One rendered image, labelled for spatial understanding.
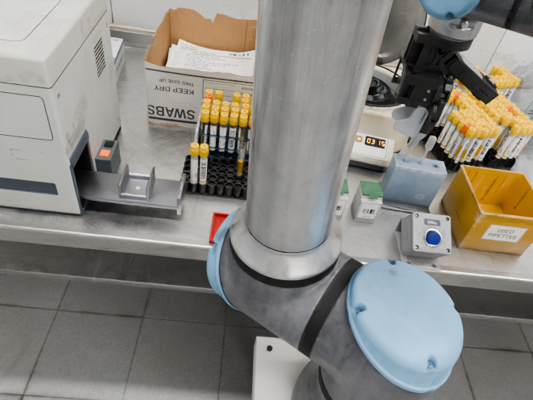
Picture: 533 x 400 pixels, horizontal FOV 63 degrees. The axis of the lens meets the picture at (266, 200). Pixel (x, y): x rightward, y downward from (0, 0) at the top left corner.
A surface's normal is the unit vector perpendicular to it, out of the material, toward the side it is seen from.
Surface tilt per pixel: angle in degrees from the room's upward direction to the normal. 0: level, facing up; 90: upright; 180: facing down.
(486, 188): 90
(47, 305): 0
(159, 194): 0
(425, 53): 90
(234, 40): 88
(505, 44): 90
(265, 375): 5
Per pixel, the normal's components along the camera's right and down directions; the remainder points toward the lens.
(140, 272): 0.14, -0.70
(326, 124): 0.21, 0.71
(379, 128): -0.18, 0.68
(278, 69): -0.64, 0.51
